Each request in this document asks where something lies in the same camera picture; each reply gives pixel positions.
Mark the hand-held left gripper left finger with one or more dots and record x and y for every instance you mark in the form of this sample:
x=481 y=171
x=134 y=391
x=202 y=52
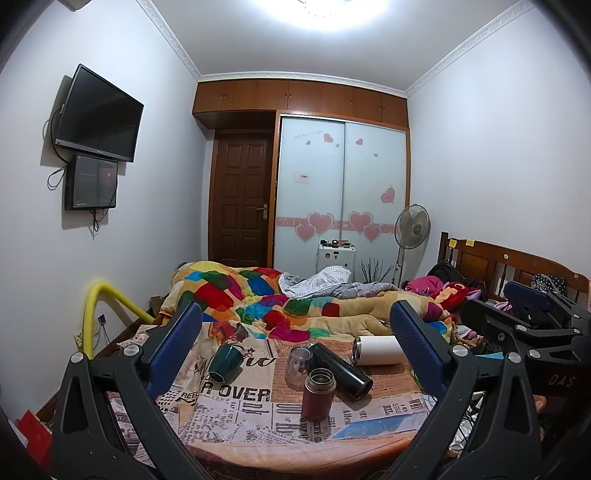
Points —
x=178 y=341

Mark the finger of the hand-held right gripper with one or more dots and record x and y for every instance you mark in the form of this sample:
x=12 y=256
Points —
x=494 y=323
x=526 y=295

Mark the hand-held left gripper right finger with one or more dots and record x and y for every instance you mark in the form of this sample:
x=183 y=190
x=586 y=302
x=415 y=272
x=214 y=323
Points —
x=421 y=351

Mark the dark green cup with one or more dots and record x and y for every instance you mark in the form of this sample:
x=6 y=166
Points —
x=226 y=364

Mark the clear glass cup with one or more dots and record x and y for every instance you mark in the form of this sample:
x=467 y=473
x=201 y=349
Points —
x=298 y=369

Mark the person's right hand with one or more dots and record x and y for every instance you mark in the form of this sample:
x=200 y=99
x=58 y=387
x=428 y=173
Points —
x=538 y=407

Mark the black dotted cloth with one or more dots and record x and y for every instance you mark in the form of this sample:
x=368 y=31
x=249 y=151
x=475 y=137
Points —
x=549 y=282

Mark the white insulated tumbler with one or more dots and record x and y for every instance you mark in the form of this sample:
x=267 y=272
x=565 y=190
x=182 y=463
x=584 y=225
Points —
x=381 y=350

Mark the red plush toy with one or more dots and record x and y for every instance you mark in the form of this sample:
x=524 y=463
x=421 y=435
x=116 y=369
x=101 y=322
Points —
x=455 y=293

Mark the wooden bed headboard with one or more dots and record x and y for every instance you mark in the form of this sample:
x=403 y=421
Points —
x=489 y=258

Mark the colourful patchwork blanket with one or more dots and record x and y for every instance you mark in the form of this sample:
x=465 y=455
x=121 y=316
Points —
x=217 y=286

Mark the pink clothing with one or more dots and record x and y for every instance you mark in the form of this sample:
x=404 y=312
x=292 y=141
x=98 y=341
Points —
x=425 y=284

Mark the black bag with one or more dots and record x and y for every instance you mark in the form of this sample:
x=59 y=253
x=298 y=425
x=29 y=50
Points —
x=445 y=271

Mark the black thermos bottle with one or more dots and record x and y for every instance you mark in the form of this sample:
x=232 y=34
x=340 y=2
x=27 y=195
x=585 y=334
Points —
x=344 y=374

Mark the yellow padded pipe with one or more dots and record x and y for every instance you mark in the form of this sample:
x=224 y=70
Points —
x=94 y=304

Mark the blue paper sheet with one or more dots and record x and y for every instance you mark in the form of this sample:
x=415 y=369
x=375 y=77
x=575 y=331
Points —
x=369 y=427

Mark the black decorative twigs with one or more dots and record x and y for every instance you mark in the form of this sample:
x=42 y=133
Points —
x=375 y=272

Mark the newspaper print tablecloth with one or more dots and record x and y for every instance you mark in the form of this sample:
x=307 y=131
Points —
x=240 y=415

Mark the maroon thermos bottle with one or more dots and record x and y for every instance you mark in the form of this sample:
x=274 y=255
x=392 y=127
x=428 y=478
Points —
x=316 y=401

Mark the grey checked quilt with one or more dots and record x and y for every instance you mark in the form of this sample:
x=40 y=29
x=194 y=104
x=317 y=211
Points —
x=323 y=279

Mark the small white cabinet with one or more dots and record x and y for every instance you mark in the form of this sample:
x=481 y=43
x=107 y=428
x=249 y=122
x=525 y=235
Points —
x=336 y=262

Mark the brown wooden door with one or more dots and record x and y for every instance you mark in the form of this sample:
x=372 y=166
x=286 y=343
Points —
x=240 y=198

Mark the red box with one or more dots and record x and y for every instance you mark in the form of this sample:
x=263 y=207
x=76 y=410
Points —
x=34 y=429

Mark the heart-decorated sliding wardrobe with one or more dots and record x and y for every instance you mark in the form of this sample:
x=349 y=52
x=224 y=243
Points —
x=309 y=184

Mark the wooden overhead cabinet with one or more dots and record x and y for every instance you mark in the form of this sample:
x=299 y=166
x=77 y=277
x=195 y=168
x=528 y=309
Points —
x=300 y=97

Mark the bright ceiling light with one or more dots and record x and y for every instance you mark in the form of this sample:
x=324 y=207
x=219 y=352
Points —
x=318 y=11

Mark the white wall outlet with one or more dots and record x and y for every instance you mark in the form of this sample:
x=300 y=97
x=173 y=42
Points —
x=95 y=326

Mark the standing pedestal fan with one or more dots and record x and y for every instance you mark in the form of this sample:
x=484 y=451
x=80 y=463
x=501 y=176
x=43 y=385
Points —
x=412 y=226

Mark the small black wall monitor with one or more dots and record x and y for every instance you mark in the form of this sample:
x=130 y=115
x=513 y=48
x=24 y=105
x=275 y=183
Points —
x=90 y=182

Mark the wall-mounted black television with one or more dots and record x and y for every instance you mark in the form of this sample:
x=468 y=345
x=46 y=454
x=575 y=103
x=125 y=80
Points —
x=99 y=115

